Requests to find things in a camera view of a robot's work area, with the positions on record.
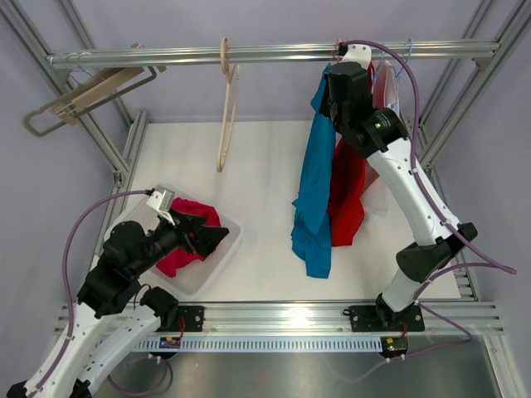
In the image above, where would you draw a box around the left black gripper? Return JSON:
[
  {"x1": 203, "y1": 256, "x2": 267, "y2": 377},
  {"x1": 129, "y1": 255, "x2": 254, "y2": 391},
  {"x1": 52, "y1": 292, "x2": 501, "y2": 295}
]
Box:
[{"x1": 130, "y1": 208, "x2": 229, "y2": 277}]

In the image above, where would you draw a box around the beige plastic hanger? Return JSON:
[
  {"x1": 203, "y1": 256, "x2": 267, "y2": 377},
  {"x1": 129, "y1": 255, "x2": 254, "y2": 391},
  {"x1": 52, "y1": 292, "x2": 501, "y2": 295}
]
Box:
[{"x1": 216, "y1": 36, "x2": 240, "y2": 173}]

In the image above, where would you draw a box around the blue t shirt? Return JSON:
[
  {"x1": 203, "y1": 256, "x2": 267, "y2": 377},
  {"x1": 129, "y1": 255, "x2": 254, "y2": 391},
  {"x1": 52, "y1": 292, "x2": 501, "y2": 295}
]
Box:
[{"x1": 291, "y1": 65, "x2": 336, "y2": 279}]

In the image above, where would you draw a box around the red t shirt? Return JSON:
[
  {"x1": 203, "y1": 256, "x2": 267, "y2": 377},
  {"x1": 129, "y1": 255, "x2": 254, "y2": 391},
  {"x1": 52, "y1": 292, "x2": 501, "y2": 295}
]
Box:
[{"x1": 327, "y1": 61, "x2": 374, "y2": 247}]

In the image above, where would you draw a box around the light blue hanger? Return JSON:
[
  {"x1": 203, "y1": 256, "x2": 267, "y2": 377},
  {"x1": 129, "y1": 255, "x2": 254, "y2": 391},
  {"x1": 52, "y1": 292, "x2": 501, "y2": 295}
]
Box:
[{"x1": 372, "y1": 50, "x2": 386, "y2": 84}]

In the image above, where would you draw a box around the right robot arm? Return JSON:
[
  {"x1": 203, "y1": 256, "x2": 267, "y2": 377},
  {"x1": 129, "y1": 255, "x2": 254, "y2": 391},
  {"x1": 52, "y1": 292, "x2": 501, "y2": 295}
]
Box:
[{"x1": 324, "y1": 62, "x2": 477, "y2": 329}]

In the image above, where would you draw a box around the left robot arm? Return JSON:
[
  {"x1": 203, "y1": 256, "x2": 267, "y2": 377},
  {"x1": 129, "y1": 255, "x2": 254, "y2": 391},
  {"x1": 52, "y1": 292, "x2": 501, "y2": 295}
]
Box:
[{"x1": 7, "y1": 211, "x2": 229, "y2": 397}]

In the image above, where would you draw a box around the beige empty hanger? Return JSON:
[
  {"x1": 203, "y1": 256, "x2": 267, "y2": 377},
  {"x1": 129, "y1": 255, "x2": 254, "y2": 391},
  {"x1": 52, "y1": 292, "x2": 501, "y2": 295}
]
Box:
[{"x1": 51, "y1": 66, "x2": 166, "y2": 129}]

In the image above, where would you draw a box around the white t shirt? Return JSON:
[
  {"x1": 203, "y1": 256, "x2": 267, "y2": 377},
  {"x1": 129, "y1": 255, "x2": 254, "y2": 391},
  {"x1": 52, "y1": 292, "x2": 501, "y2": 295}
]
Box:
[{"x1": 362, "y1": 61, "x2": 400, "y2": 217}]

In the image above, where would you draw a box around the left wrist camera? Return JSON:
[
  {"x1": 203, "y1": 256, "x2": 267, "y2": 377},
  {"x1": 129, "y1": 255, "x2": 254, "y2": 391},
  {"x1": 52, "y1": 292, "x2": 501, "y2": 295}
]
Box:
[{"x1": 146, "y1": 187, "x2": 175, "y2": 225}]

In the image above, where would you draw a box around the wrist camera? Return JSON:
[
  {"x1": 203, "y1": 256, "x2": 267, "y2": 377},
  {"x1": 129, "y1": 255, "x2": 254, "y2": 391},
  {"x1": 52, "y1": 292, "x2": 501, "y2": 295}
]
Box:
[
  {"x1": 146, "y1": 187, "x2": 175, "y2": 225},
  {"x1": 338, "y1": 42, "x2": 372, "y2": 69}
]

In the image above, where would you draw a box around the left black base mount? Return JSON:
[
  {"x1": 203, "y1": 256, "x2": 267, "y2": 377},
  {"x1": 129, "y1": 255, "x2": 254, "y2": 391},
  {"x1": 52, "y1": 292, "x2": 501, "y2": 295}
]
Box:
[{"x1": 158, "y1": 305, "x2": 205, "y2": 332}]

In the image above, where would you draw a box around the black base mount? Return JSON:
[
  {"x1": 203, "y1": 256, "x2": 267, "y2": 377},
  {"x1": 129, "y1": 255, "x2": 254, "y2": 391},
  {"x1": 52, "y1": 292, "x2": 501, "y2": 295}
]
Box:
[
  {"x1": 158, "y1": 305, "x2": 205, "y2": 332},
  {"x1": 342, "y1": 305, "x2": 426, "y2": 332}
]

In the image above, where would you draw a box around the white cable duct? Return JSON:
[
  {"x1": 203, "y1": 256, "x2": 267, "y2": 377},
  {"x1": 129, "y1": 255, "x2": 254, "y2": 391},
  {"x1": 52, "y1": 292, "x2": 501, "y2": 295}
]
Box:
[{"x1": 130, "y1": 333, "x2": 382, "y2": 353}]

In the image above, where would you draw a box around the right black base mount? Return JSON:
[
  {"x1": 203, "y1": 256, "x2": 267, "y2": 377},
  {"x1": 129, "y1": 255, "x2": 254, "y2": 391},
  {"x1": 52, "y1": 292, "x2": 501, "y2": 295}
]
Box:
[{"x1": 342, "y1": 305, "x2": 426, "y2": 332}]

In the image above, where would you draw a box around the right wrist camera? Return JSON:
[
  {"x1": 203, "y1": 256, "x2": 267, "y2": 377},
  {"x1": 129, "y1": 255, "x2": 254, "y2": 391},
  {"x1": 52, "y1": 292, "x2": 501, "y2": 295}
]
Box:
[{"x1": 338, "y1": 42, "x2": 372, "y2": 69}]

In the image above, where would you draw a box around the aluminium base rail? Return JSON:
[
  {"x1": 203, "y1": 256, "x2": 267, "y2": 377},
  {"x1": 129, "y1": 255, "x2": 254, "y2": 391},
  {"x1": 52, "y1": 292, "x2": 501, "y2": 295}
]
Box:
[{"x1": 51, "y1": 300, "x2": 505, "y2": 336}]

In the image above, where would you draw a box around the left aluminium frame post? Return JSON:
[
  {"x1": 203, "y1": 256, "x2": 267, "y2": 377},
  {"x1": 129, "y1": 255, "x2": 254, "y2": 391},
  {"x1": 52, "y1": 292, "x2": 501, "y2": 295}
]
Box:
[{"x1": 0, "y1": 0, "x2": 149, "y2": 258}]

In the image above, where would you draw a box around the aluminium frame post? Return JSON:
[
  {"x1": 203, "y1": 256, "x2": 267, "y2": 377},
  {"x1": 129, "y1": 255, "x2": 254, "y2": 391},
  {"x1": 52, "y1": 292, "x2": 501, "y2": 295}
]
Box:
[
  {"x1": 0, "y1": 0, "x2": 149, "y2": 258},
  {"x1": 397, "y1": 0, "x2": 531, "y2": 258}
]

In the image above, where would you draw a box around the blue wire hanger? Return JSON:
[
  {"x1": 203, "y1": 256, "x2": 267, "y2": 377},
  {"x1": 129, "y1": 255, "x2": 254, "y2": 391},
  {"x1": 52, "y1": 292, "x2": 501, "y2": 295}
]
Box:
[{"x1": 395, "y1": 38, "x2": 414, "y2": 83}]

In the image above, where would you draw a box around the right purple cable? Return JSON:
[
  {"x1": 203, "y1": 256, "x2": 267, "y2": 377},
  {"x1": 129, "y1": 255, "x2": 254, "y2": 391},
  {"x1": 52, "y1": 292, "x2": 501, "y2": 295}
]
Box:
[{"x1": 342, "y1": 39, "x2": 518, "y2": 275}]

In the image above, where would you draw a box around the aluminium hanging rail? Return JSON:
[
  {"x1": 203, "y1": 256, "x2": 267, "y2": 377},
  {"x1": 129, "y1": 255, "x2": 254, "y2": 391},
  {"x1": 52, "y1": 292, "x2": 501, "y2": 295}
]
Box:
[{"x1": 46, "y1": 39, "x2": 499, "y2": 70}]

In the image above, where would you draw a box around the right aluminium frame post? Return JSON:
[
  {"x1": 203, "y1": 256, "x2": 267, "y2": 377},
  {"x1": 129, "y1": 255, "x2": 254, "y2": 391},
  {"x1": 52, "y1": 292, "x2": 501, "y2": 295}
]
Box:
[{"x1": 397, "y1": 0, "x2": 531, "y2": 258}]

